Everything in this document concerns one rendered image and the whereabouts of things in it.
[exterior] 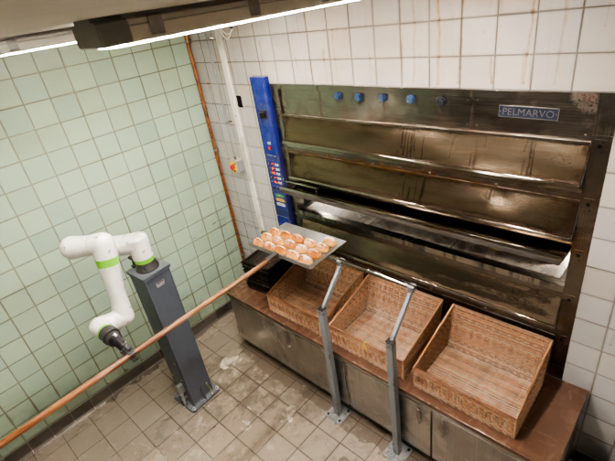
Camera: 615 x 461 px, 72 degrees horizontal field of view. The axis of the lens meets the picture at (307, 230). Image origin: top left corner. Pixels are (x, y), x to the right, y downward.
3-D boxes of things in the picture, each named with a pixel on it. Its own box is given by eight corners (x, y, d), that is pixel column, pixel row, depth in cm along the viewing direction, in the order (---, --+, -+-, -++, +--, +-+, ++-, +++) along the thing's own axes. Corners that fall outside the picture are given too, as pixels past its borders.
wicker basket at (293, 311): (310, 276, 346) (306, 248, 333) (368, 300, 311) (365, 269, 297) (268, 310, 317) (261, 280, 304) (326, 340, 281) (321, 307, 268)
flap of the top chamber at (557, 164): (286, 143, 295) (289, 113, 290) (580, 188, 180) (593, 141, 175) (281, 143, 292) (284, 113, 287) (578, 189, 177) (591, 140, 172)
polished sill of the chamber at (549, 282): (304, 210, 327) (303, 206, 325) (566, 286, 211) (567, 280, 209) (298, 214, 323) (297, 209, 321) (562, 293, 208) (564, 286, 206)
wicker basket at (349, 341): (372, 302, 308) (369, 271, 295) (445, 332, 272) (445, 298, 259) (329, 342, 279) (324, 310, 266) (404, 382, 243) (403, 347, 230)
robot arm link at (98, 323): (88, 336, 229) (83, 318, 225) (111, 326, 238) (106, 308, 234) (99, 347, 221) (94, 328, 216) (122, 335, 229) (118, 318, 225)
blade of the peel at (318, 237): (309, 269, 250) (308, 265, 249) (248, 245, 285) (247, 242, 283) (346, 241, 272) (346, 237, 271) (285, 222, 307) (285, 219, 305)
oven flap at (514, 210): (292, 177, 308) (295, 150, 303) (570, 240, 193) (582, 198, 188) (288, 177, 304) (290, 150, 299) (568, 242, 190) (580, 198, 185)
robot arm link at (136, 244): (134, 255, 277) (124, 230, 268) (157, 252, 276) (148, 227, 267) (127, 267, 266) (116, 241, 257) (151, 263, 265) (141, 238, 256)
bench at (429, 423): (285, 310, 405) (275, 259, 377) (571, 457, 250) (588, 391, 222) (240, 346, 372) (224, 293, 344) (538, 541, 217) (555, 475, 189)
